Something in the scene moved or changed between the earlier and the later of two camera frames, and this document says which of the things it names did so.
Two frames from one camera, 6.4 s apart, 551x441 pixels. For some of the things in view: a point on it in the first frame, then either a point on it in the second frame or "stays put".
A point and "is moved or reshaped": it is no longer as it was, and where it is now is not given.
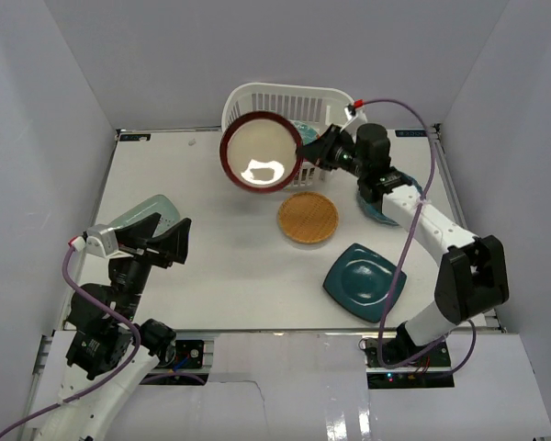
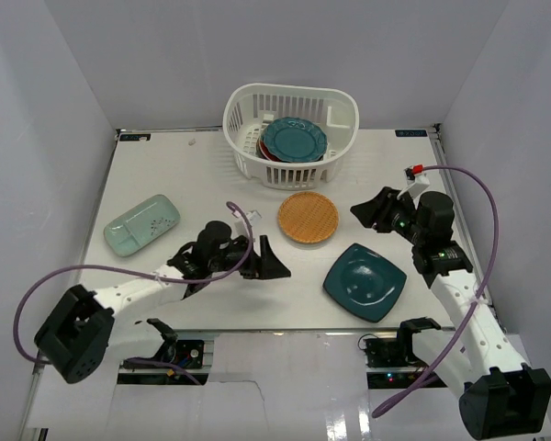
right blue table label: [412, 133] stays put
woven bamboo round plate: [308, 218] stays put
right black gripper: [320, 151] to [380, 208]
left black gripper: [145, 251] to [257, 260]
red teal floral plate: [307, 134] to [270, 155]
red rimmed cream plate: [259, 152] is moved or reshaped
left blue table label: [134, 137] stays put
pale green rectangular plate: [161, 204] stays put
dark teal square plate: [361, 280] stays put
